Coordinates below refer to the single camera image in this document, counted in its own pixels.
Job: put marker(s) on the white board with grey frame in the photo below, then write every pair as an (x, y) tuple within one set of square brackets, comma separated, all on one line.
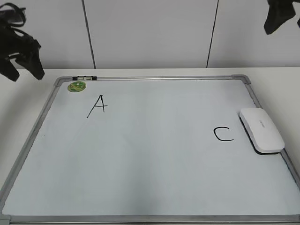
[(148, 150)]

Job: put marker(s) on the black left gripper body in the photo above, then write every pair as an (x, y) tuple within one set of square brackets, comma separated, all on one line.
[(13, 40)]

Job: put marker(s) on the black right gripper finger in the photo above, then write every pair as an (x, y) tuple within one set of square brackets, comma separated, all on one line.
[(280, 11)]

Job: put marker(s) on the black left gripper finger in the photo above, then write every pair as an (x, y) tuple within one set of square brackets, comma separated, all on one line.
[(31, 62), (7, 69)]

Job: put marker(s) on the green round magnet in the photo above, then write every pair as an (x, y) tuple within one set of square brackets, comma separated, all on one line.
[(77, 86)]

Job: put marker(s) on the white board eraser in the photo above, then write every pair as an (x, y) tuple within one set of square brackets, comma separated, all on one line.
[(262, 131)]

